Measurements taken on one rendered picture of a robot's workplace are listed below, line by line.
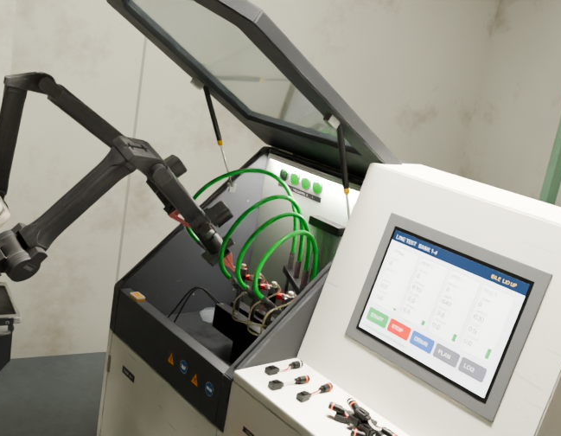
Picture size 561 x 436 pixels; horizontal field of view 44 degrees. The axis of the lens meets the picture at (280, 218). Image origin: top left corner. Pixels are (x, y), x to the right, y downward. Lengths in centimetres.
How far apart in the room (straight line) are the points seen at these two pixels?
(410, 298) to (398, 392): 23
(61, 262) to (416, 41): 250
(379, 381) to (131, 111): 230
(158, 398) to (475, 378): 101
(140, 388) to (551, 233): 136
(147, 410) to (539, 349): 125
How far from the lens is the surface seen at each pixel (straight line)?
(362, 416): 168
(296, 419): 170
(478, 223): 170
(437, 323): 171
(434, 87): 468
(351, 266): 190
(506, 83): 480
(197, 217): 199
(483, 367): 165
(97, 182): 166
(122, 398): 245
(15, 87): 206
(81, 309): 394
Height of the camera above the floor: 182
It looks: 14 degrees down
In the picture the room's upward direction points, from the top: 10 degrees clockwise
